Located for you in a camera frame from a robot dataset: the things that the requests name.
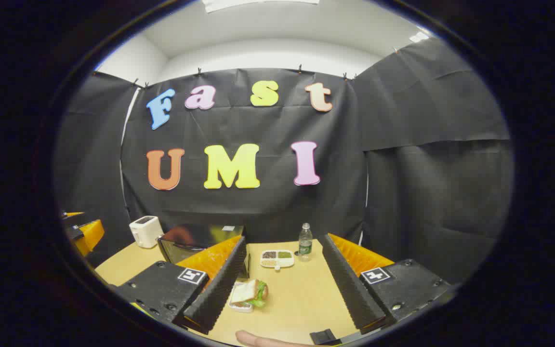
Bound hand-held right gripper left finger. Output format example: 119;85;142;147
113;235;248;335

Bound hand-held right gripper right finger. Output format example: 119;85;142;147
322;233;453;335

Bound lettuce sandwich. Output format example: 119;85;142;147
230;279;269;308

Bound black electric oven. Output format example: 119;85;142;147
157;224;251;279

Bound white toaster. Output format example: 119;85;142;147
129;215;164;249

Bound clear plastic water bottle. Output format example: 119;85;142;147
298;223;313;262

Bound white divided snack tray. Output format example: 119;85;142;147
260;249;295;271

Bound ceiling light panel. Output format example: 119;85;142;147
202;0;320;13

